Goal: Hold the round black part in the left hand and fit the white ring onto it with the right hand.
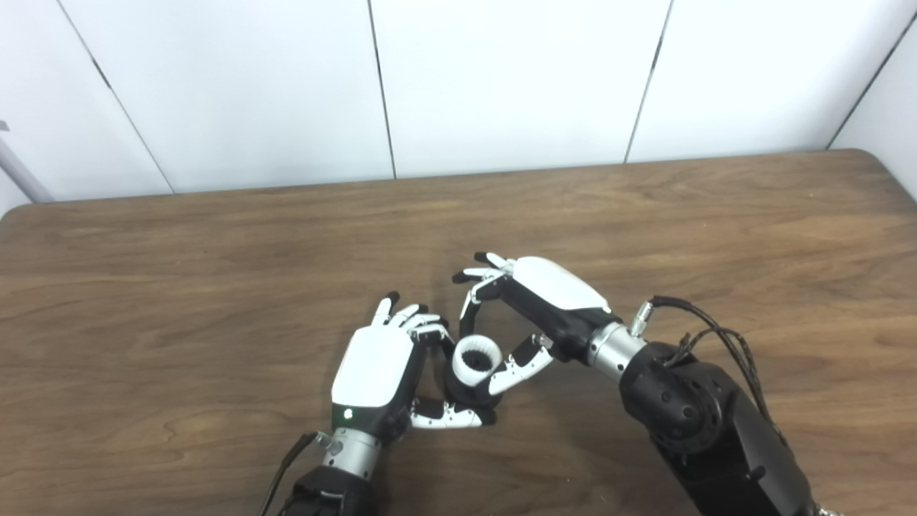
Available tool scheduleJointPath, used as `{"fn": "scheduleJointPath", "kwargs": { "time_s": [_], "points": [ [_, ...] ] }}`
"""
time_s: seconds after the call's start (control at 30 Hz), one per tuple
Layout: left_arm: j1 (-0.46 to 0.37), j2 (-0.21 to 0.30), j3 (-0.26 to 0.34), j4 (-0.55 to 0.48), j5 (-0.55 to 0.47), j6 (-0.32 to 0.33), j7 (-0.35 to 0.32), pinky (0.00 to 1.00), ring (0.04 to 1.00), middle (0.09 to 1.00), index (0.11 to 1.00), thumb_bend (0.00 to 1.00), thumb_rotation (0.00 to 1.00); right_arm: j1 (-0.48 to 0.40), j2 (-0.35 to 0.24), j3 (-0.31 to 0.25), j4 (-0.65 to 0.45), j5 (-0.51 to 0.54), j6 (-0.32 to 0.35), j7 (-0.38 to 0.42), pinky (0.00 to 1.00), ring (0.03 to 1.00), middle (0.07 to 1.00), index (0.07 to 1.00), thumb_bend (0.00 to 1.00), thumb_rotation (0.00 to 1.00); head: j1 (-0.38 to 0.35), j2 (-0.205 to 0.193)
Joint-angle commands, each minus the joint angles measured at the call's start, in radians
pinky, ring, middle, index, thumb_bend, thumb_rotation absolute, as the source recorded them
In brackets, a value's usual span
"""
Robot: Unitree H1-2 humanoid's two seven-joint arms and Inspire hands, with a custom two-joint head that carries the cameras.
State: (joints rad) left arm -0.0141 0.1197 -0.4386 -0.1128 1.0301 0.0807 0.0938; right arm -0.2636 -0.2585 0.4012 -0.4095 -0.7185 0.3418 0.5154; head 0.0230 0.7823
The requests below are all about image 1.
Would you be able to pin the white and black left hand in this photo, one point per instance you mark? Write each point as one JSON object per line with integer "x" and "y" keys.
{"x": 372, "y": 365}

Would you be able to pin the white and black right hand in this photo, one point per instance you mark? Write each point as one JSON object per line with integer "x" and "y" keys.
{"x": 559, "y": 294}

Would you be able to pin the round black part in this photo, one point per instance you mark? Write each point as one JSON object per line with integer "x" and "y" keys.
{"x": 466, "y": 393}

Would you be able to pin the gray wall corner post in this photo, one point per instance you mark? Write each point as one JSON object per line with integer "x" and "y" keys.
{"x": 21, "y": 172}

